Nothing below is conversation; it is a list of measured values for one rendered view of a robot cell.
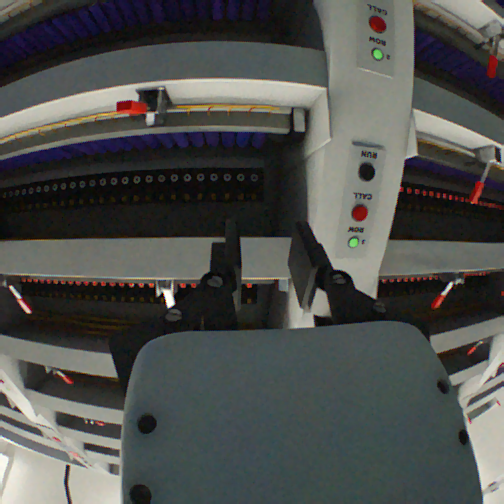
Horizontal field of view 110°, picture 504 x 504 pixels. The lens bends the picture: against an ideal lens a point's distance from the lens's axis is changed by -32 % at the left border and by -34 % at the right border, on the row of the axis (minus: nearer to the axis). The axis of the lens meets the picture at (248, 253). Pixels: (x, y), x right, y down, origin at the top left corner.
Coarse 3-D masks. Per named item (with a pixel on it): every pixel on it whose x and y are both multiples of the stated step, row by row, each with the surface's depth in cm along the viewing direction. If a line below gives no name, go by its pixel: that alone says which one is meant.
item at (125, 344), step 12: (144, 324) 9; (156, 324) 9; (120, 336) 9; (132, 336) 9; (144, 336) 9; (156, 336) 9; (120, 348) 8; (132, 348) 8; (120, 360) 8; (132, 360) 8; (120, 372) 7; (120, 384) 7
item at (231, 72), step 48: (144, 48) 18; (192, 48) 18; (240, 48) 18; (288, 48) 19; (0, 96) 16; (48, 96) 17; (96, 96) 19; (192, 96) 22; (240, 96) 22; (288, 96) 22; (288, 144) 35
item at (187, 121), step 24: (72, 120) 21; (96, 120) 22; (120, 120) 23; (144, 120) 24; (168, 120) 24; (192, 120) 24; (216, 120) 24; (240, 120) 25; (264, 120) 25; (288, 120) 25; (0, 144) 22; (24, 144) 22; (48, 144) 23
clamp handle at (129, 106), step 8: (120, 104) 14; (128, 104) 14; (136, 104) 15; (144, 104) 17; (120, 112) 15; (128, 112) 15; (136, 112) 16; (144, 112) 17; (152, 112) 20; (152, 120) 21
